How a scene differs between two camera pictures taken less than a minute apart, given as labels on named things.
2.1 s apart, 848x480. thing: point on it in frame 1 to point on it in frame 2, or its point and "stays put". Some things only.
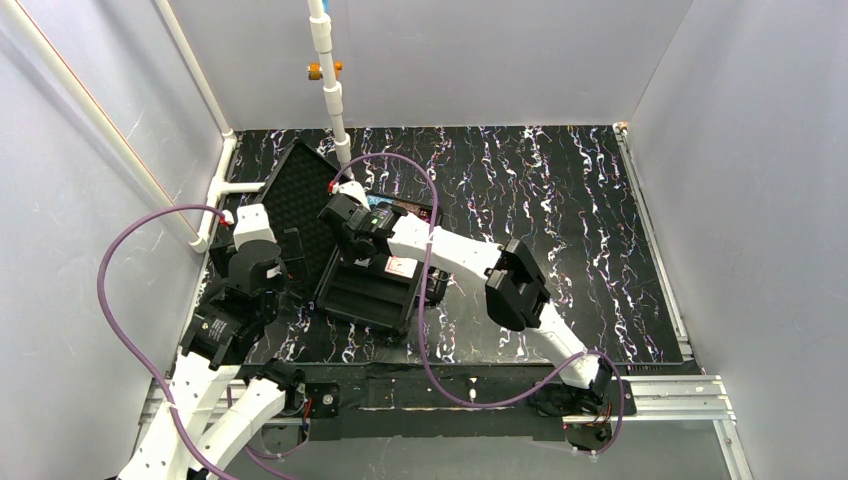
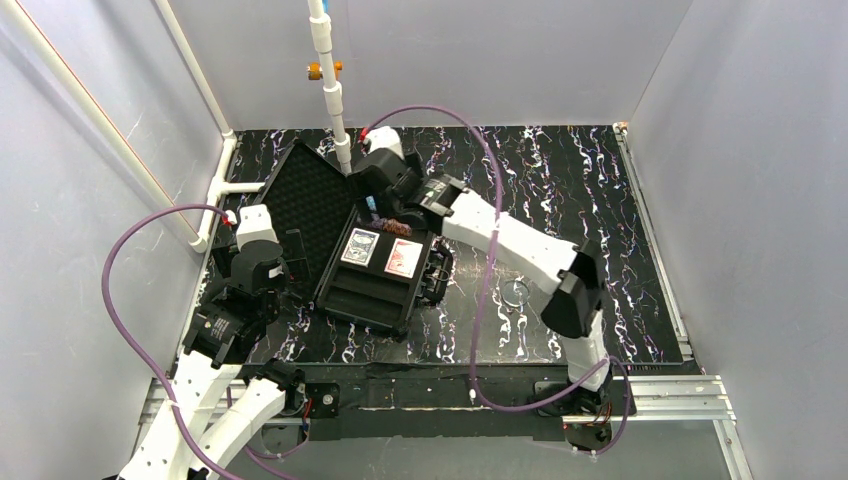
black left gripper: (291, 245) stays put
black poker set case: (320, 262) stays put
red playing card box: (402, 266) stays put
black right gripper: (338, 216) to (382, 196)
